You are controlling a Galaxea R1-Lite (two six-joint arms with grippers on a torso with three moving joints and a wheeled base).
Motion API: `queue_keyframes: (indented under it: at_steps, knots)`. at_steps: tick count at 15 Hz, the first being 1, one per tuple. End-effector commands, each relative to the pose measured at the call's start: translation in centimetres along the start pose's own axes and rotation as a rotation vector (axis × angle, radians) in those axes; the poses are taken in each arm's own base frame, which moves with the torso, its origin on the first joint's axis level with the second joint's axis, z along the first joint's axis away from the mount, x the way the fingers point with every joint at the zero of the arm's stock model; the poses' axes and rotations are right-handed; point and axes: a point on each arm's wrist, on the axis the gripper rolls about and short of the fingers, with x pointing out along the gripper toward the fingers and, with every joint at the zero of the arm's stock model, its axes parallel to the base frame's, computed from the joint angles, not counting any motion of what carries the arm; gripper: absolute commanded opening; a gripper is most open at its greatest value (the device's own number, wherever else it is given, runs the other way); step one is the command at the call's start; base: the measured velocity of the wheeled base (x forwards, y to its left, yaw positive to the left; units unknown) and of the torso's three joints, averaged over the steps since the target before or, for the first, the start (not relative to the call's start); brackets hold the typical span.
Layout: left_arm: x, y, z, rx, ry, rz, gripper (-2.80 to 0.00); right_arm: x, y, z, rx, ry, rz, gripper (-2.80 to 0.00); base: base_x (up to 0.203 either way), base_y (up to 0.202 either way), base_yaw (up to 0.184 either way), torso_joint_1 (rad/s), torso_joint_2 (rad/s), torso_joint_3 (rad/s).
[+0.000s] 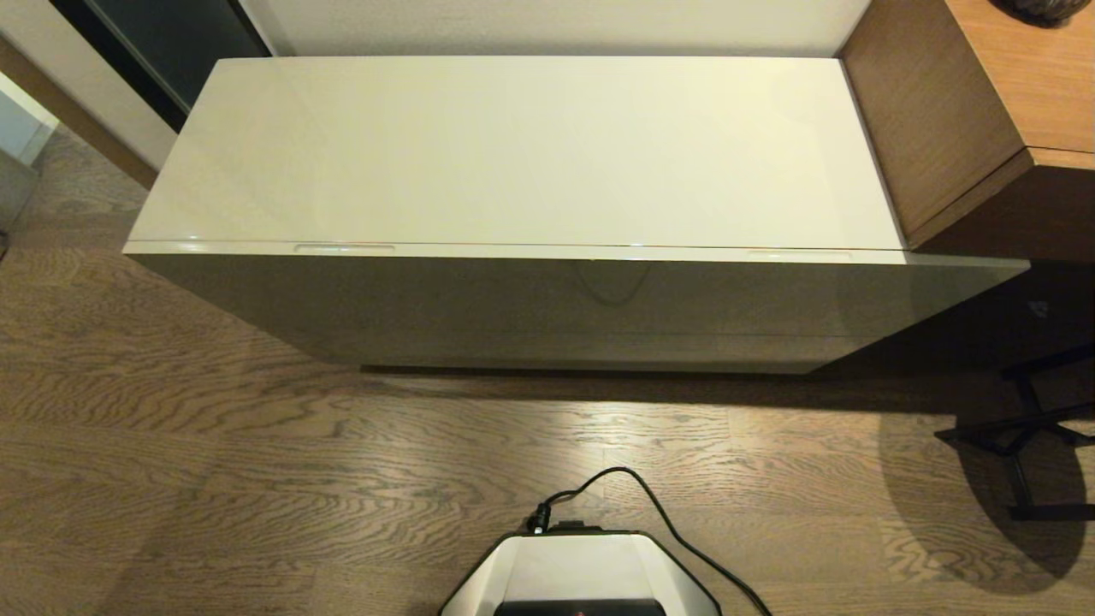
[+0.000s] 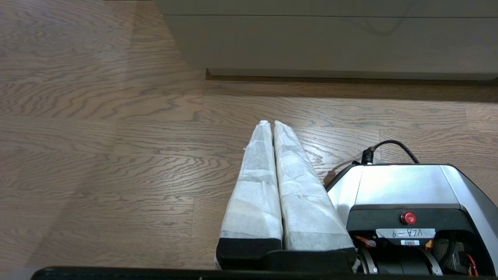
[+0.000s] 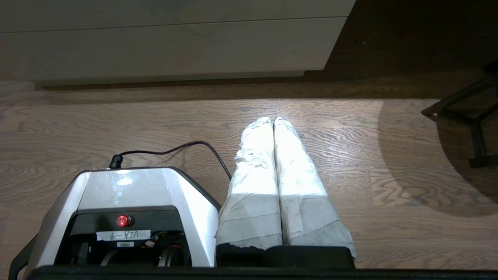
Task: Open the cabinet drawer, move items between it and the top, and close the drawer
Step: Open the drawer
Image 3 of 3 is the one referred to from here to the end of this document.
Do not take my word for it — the white cabinet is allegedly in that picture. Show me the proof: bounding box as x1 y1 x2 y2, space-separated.
0 0 356 87

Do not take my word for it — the black metal frame stand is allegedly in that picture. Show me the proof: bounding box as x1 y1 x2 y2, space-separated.
421 59 498 169

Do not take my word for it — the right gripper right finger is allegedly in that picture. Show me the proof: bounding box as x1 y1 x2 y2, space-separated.
265 117 357 269

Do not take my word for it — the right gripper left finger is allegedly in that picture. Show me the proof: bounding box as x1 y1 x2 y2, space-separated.
215 117 283 269

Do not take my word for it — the black cable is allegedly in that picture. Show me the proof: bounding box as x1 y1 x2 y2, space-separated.
109 141 233 180

